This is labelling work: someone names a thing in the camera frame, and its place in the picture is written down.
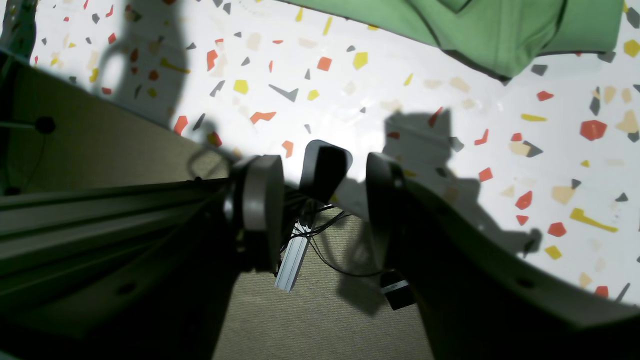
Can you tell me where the small black box on floor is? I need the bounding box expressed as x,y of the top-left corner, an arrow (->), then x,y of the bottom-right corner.
379,271 -> 416,311

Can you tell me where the aluminium frame rail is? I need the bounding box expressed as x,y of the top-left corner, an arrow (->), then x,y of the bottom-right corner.
274,221 -> 313,293

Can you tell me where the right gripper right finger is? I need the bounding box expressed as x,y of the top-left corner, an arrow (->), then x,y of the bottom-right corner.
365,152 -> 639,360

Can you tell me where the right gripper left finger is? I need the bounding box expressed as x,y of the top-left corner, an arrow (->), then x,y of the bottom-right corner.
0,155 -> 285,360

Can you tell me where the light green T-shirt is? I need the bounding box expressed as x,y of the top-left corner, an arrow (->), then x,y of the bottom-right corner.
294,0 -> 625,78

